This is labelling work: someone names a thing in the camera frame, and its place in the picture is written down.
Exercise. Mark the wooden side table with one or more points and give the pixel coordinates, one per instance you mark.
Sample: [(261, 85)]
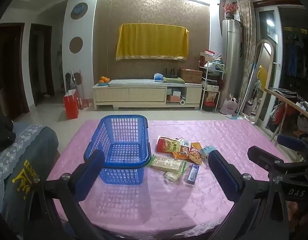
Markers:
[(288, 102)]

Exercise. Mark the blue tissue box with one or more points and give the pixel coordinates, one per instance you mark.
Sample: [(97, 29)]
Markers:
[(158, 77)]

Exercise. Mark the pile of oranges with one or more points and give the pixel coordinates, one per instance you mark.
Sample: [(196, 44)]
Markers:
[(104, 79)]

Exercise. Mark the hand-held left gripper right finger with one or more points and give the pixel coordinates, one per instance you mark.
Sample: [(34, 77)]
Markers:
[(222, 177)]

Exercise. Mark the black router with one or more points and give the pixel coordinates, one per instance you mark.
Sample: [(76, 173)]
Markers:
[(171, 74)]

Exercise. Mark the arched standing mirror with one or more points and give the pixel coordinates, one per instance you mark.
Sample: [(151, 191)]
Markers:
[(265, 55)]

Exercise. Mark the hanging blue clothes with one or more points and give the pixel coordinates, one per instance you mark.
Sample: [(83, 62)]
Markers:
[(293, 55)]

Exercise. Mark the person's right hand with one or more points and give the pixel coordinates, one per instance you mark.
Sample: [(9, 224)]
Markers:
[(297, 212)]

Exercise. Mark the patterned curtain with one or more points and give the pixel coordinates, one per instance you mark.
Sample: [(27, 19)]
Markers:
[(247, 42)]

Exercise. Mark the dark wooden door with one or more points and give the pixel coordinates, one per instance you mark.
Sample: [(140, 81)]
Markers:
[(9, 67), (41, 62)]

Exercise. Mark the small white silver packet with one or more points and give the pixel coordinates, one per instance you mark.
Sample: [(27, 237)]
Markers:
[(185, 143)]

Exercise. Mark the beige television cabinet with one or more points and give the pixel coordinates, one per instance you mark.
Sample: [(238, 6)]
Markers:
[(144, 93)]

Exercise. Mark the black clothing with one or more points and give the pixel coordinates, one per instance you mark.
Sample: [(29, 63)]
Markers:
[(3, 132)]

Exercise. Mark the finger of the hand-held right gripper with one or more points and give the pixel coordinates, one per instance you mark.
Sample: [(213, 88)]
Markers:
[(292, 142), (262, 157)]

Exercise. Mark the red gift bag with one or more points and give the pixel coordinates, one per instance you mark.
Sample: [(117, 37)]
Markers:
[(71, 105)]

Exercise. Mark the plain round wall panel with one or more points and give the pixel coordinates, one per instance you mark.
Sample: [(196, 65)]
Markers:
[(76, 45)]

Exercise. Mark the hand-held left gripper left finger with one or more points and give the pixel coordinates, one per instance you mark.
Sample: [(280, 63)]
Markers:
[(90, 177)]

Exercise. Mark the blue plastic mesh basket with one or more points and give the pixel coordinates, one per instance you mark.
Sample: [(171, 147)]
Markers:
[(122, 118)]

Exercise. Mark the brown cardboard box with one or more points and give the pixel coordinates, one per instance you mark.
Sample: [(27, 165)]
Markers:
[(191, 76)]

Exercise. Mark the pink bag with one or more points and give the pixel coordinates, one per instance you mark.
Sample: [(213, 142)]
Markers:
[(228, 106)]

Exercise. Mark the grey covered sofa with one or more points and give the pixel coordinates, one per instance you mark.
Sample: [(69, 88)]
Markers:
[(19, 150)]

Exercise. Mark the green cushion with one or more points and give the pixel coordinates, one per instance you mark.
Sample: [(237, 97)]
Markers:
[(173, 80)]

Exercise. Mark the blue silver candy stick packet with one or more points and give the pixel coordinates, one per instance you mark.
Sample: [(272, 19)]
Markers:
[(191, 173)]

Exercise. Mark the small clear cracker packet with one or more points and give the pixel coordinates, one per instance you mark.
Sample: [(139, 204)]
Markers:
[(172, 177)]

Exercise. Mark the silver standing air conditioner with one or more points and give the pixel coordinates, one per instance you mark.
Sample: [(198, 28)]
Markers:
[(231, 55)]

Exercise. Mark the white metal rack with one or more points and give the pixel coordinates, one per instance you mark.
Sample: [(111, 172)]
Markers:
[(211, 87)]

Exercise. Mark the orange box in cabinet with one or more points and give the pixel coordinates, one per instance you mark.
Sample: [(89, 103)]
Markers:
[(172, 98)]

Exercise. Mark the white paper roll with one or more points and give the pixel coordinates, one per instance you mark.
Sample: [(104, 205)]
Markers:
[(182, 102)]

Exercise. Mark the red-orange printed snack packet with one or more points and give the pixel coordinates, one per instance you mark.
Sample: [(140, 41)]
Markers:
[(195, 158)]

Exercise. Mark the mop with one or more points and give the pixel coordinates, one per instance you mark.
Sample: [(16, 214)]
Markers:
[(246, 92)]

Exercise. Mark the red snack packet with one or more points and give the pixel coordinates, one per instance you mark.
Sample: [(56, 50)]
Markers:
[(166, 145)]

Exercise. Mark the light blue snack packet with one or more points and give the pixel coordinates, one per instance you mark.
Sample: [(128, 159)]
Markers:
[(205, 152)]

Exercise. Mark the clear green-ended cracker packet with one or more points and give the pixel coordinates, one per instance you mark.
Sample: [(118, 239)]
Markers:
[(166, 164)]

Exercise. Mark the round wall panel blue plate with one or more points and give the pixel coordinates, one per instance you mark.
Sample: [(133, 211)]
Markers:
[(79, 10)]

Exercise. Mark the yellow cloth cover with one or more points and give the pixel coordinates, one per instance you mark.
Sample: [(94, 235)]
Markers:
[(151, 41)]

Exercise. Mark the pink tablecloth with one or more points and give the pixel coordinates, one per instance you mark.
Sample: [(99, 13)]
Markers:
[(168, 205)]

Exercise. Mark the vase with red flowers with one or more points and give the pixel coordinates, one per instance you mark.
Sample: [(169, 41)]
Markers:
[(230, 8)]

